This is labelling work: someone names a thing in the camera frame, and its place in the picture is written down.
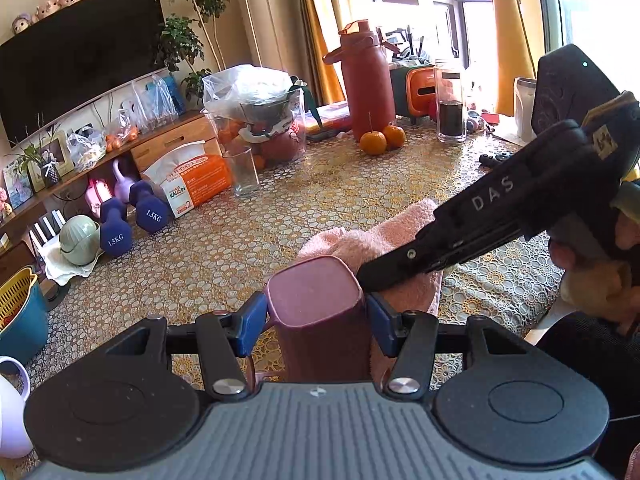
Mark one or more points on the white cloth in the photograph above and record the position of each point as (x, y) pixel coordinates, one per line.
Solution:
(60, 272)

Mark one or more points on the plastic bag of oranges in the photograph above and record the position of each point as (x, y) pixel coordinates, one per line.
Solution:
(122, 137)

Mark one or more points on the teal plastic basin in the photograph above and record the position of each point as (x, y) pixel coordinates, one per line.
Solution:
(27, 330)

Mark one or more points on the purple-haired plush doll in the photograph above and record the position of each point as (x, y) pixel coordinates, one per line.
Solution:
(22, 24)

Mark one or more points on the orange fruit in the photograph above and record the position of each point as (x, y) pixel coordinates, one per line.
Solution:
(395, 136)
(373, 143)

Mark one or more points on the orange and white tissue box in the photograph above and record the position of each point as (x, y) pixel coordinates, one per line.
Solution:
(200, 185)

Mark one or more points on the pink towel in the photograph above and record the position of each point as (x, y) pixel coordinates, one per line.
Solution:
(360, 240)

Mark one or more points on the black television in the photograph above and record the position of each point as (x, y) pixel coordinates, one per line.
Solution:
(75, 60)

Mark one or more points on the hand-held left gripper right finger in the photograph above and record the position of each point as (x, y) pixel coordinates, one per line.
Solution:
(382, 327)

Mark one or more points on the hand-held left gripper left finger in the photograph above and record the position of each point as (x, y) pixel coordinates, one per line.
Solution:
(250, 325)

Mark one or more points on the pastel picture card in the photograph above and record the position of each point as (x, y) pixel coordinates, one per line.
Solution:
(17, 187)

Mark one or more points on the red thermos bottle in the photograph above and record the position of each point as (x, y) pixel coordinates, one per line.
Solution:
(367, 90)

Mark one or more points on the blue dumbbell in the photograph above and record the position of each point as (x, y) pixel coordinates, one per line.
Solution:
(150, 210)
(116, 235)

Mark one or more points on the person's right hand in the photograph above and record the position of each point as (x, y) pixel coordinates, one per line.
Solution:
(610, 260)

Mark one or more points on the orange and green container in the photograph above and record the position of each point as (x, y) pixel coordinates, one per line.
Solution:
(415, 92)

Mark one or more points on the clear glass tumbler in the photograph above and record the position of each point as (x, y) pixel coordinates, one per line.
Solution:
(242, 175)

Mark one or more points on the tall green houseplant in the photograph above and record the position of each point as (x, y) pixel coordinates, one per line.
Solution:
(192, 40)

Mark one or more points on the reddish brown ball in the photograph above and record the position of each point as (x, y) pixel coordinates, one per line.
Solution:
(282, 150)

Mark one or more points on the person's dark clothing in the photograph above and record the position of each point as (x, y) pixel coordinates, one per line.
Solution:
(590, 370)

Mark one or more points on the glass jar with dark contents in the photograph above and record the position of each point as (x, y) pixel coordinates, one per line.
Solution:
(450, 110)

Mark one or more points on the purple kettlebell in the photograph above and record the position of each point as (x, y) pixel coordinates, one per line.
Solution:
(122, 182)

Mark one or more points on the yellow colander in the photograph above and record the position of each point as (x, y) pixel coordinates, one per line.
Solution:
(15, 300)

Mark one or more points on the plastic bag of snacks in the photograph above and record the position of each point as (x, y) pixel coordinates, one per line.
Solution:
(86, 150)

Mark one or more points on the pink plush bear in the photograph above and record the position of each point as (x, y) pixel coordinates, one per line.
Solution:
(5, 205)

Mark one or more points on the yellow curtain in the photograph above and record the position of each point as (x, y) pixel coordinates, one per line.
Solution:
(320, 20)
(515, 20)

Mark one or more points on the colourful flat box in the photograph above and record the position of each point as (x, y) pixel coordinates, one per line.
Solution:
(327, 120)

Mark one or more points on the plastic bag of blue packets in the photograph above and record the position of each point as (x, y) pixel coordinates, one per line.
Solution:
(160, 102)

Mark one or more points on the white standing air conditioner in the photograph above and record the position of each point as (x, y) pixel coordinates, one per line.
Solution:
(260, 10)

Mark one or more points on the lilac mug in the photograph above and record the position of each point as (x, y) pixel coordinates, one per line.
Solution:
(12, 410)

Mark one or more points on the green photo frame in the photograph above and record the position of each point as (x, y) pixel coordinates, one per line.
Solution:
(59, 152)

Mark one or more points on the clear plastic bag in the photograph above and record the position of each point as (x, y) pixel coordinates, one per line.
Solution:
(240, 85)

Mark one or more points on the mauve plastic cup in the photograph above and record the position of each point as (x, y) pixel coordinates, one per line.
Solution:
(315, 290)

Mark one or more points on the wooden television stand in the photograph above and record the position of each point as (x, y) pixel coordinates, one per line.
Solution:
(170, 140)

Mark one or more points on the black remote control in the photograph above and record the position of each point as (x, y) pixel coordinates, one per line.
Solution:
(492, 161)
(505, 153)

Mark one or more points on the pink plush pig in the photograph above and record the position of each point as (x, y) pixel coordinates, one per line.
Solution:
(47, 9)

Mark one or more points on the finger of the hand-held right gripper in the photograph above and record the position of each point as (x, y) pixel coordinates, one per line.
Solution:
(400, 267)

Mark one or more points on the small potted plant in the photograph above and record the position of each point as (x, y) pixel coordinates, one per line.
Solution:
(50, 172)

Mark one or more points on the dark bowl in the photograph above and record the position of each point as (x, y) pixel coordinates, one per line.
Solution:
(265, 112)

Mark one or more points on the white canister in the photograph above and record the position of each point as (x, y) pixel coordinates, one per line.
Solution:
(525, 110)

